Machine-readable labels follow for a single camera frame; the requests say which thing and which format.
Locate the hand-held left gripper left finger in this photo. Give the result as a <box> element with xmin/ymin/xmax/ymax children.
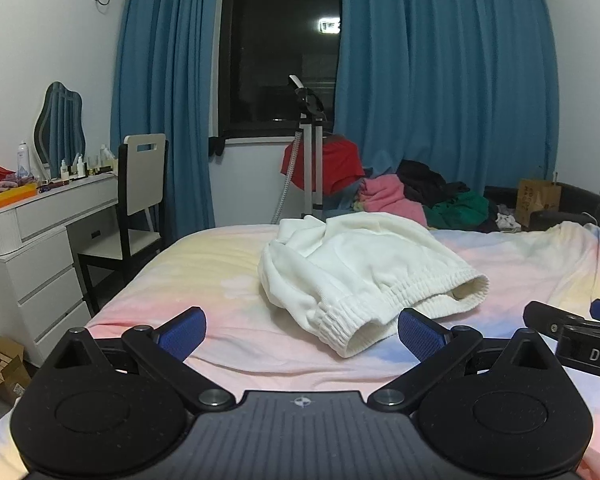
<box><xmin>42</xmin><ymin>306</ymin><xmax>236</xmax><ymax>413</ymax></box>

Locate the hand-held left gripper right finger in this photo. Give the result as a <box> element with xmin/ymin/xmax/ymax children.
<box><xmin>367</xmin><ymin>307</ymin><xmax>561</xmax><ymax>413</ymax></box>

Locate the white sweatshirt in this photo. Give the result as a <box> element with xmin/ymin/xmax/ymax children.
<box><xmin>258</xmin><ymin>211</ymin><xmax>490</xmax><ymax>359</ymax></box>

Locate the pastel bed sheet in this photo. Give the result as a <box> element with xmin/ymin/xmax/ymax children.
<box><xmin>0</xmin><ymin>220</ymin><xmax>600</xmax><ymax>480</ymax></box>

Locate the dark sofa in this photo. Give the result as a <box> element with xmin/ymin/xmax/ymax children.
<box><xmin>482</xmin><ymin>182</ymin><xmax>600</xmax><ymax>233</ymax></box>

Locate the brown paper bag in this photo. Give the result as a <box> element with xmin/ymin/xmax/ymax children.
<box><xmin>516</xmin><ymin>178</ymin><xmax>562</xmax><ymax>228</ymax></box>

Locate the green garment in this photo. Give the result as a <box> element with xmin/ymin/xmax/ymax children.
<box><xmin>425</xmin><ymin>192</ymin><xmax>491</xmax><ymax>232</ymax></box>

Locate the pink garment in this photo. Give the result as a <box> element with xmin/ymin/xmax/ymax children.
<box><xmin>357</xmin><ymin>175</ymin><xmax>428</xmax><ymax>228</ymax></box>

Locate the black garment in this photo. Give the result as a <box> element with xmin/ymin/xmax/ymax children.
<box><xmin>397</xmin><ymin>159</ymin><xmax>472</xmax><ymax>206</ymax></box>

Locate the black and white chair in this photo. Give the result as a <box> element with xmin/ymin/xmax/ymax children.
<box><xmin>76</xmin><ymin>133</ymin><xmax>170</xmax><ymax>311</ymax></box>

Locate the white dressing table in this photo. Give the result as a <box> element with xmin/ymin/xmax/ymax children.
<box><xmin>0</xmin><ymin>167</ymin><xmax>121</xmax><ymax>366</ymax></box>

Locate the open cardboard box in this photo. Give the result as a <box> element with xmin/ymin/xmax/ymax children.
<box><xmin>0</xmin><ymin>335</ymin><xmax>33</xmax><ymax>406</ymax></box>

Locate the red garment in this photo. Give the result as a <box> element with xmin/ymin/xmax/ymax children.
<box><xmin>281</xmin><ymin>135</ymin><xmax>367</xmax><ymax>194</ymax></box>

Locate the garment steamer stand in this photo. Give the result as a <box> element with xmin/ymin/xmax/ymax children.
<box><xmin>272</xmin><ymin>75</ymin><xmax>329</xmax><ymax>224</ymax></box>

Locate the orange tray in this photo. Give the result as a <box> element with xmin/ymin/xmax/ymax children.
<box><xmin>0</xmin><ymin>182</ymin><xmax>38</xmax><ymax>212</ymax></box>

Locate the blue curtain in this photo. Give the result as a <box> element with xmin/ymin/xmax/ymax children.
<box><xmin>111</xmin><ymin>0</ymin><xmax>228</xmax><ymax>243</ymax></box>
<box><xmin>334</xmin><ymin>0</ymin><xmax>563</xmax><ymax>196</ymax></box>

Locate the wavy vanity mirror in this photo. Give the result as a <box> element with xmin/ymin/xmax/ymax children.
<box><xmin>33</xmin><ymin>81</ymin><xmax>87</xmax><ymax>178</ymax></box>

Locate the dark window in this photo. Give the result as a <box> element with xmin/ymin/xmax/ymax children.
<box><xmin>217</xmin><ymin>0</ymin><xmax>343</xmax><ymax>143</ymax></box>

